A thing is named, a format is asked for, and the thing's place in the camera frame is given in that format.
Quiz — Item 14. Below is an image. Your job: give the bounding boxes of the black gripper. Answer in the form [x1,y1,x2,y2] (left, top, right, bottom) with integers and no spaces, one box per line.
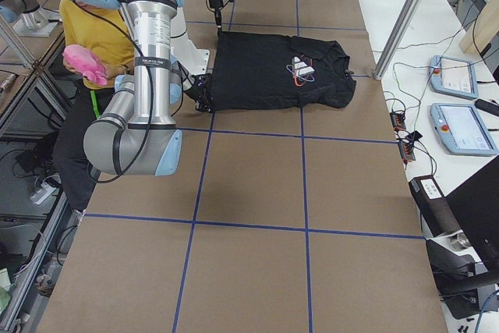
[182,74,207,101]
[207,0,224,33]

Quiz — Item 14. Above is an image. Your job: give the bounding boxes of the black printed t-shirt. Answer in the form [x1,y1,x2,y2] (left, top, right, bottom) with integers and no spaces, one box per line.
[207,32,356,112]

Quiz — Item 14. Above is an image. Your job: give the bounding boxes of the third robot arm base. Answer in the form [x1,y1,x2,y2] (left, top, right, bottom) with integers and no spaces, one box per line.
[1,0,61,37]

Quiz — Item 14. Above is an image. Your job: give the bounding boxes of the pink plush toy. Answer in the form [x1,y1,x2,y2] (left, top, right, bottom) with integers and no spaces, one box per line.
[63,44,108,87]

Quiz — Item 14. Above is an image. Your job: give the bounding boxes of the person in yellow shirt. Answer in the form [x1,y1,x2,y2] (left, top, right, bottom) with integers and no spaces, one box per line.
[52,0,134,220]

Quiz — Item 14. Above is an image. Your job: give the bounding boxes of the white power strip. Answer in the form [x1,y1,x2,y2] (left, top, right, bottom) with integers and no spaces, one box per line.
[30,182,56,205]

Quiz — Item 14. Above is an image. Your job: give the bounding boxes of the black power adapter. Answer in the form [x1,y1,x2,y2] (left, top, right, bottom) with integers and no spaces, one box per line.
[405,131,423,143]

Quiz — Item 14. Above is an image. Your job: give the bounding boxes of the far teach pendant tablet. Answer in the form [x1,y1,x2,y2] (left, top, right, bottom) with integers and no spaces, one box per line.
[429,55,479,100]

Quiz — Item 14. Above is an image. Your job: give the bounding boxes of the teach pendant tablet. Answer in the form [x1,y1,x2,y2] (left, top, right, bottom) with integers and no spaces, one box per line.
[429,55,479,100]
[430,103,498,157]

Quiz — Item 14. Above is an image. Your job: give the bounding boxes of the black box with label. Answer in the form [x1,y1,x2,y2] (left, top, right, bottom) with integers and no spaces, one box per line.
[409,175,462,238]

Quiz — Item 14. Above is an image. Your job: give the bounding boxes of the near teach pendant tablet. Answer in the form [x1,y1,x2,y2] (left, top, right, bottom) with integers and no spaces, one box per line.
[430,103,498,157]

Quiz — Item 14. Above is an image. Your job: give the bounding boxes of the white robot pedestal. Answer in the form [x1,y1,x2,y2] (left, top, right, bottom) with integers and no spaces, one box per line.
[171,7,210,76]

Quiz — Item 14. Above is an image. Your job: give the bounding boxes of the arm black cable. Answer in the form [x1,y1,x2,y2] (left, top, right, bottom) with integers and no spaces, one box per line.
[73,0,184,185]

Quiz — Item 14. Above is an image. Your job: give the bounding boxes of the aluminium frame post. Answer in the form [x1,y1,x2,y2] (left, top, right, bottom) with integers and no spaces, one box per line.
[373,0,422,80]

